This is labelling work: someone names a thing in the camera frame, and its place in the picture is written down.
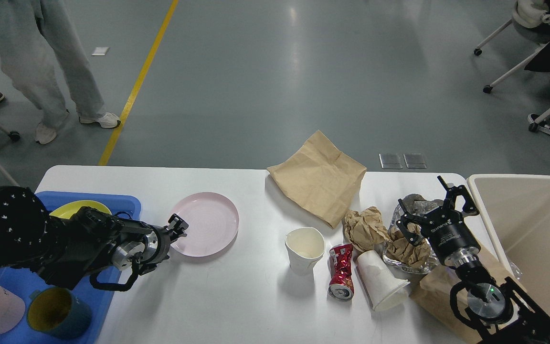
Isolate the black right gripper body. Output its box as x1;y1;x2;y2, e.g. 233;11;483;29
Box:
422;209;481;266

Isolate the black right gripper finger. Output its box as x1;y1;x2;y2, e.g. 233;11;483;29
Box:
437;175;480;218
395;198;430;247

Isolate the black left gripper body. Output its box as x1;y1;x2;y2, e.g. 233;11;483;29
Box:
139;225;172;276

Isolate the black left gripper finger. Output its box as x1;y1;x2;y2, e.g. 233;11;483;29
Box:
167;214;189;234

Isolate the pink plate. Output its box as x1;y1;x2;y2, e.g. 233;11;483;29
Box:
171;192;239;257

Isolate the brown paper bag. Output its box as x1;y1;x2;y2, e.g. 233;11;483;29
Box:
411;249;516;344
267;130;367;229

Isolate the dark teal mug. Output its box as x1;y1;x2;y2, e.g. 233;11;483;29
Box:
27;287;92;340

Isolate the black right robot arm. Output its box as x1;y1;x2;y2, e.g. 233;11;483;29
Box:
395;176;550;344

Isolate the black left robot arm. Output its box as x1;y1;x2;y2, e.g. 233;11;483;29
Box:
0;186;189;291

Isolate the crumpled brown paper in foil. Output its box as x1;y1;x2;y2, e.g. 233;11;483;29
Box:
385;224;432;269

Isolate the crumpled silver foil wrapper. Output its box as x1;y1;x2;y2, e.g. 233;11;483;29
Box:
382;193;443;275

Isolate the crumpled brown paper ball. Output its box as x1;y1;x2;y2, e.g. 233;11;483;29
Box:
342;206;391;254

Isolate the right floor outlet cover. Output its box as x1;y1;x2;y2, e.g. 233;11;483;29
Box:
403;154;428;169

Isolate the floor outlet cover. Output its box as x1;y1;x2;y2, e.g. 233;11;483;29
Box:
403;154;428;169
379;154;403;170

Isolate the beige plastic bin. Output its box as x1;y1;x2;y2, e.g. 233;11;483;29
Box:
467;174;550;315

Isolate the lying white paper cup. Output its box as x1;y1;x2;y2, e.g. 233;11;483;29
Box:
357;250;410;312

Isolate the left floor outlet cover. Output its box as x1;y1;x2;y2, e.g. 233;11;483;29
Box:
379;154;403;170

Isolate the blue plastic tray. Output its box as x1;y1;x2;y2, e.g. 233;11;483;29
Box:
0;191;141;344

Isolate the crushed red soda can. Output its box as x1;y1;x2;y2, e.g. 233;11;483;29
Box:
328;242;354;301

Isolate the yellow plate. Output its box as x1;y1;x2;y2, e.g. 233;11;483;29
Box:
49;200;112;220

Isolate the flat brown paper bag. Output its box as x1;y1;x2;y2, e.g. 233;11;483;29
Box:
267;130;367;229

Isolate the upright white paper cup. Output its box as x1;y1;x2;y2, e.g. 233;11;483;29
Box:
285;227;326;276

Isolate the white office chair right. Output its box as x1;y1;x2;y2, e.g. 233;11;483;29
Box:
473;0;550;94

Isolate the person in grey trousers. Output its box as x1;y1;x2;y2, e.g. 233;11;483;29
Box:
0;0;121;145

